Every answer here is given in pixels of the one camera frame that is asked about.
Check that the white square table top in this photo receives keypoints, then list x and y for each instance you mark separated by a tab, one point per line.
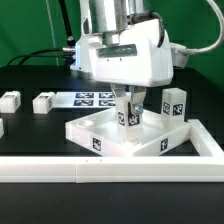
109	134

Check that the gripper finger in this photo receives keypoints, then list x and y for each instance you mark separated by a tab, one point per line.
119	93
138	94

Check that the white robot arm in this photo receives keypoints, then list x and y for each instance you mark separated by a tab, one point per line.
109	18

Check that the white part at left edge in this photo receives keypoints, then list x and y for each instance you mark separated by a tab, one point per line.
1	128

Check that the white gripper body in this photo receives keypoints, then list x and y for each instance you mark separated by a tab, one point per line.
137	60

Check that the white L-shaped obstacle fence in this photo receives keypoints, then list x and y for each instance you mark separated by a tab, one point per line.
207	166

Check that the white marker sheet with tags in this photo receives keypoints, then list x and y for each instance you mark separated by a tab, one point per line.
84	100

